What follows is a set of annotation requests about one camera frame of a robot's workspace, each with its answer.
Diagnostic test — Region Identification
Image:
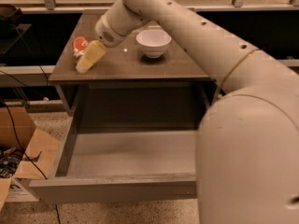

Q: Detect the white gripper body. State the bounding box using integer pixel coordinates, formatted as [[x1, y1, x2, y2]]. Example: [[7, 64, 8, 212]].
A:
[[94, 15, 125, 48]]

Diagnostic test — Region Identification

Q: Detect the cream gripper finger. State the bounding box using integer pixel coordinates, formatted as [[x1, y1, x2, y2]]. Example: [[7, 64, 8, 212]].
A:
[[76, 40, 107, 74]]

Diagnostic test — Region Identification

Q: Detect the red coke can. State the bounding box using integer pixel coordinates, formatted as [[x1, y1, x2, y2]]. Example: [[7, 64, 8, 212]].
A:
[[72, 36, 89, 62]]

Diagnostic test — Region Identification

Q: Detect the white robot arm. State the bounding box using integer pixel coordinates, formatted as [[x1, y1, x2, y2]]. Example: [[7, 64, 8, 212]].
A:
[[76, 0, 299, 224]]

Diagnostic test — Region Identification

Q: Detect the grey cabinet with glossy top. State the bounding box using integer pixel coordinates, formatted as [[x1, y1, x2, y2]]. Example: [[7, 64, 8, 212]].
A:
[[49, 8, 219, 117]]

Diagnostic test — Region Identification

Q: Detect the open grey top drawer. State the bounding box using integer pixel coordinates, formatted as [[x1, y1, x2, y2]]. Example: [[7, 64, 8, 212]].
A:
[[28, 87, 200, 205]]

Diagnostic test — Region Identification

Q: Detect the white ceramic bowl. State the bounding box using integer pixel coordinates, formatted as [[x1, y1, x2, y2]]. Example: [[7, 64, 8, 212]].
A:
[[136, 29, 172, 58]]

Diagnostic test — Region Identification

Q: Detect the brown cardboard box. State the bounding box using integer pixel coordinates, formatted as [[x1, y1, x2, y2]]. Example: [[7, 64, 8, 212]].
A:
[[0, 107, 59, 210]]

